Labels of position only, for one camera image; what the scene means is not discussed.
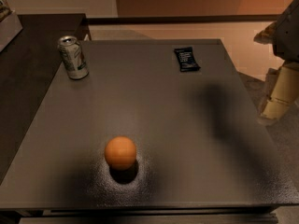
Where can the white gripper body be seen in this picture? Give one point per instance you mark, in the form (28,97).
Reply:
(288,36)

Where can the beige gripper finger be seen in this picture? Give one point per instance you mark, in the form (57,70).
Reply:
(266,36)
(280,91)

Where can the dark blue rxbar wrapper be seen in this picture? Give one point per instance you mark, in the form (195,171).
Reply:
(186,59)

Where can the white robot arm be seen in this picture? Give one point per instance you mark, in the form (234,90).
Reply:
(281,87)

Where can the orange fruit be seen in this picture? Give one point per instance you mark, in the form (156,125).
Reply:
(120,153)

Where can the silver green soda can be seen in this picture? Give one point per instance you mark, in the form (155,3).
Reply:
(72,57)

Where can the white box at left edge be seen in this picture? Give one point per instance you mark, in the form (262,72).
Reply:
(9,28)

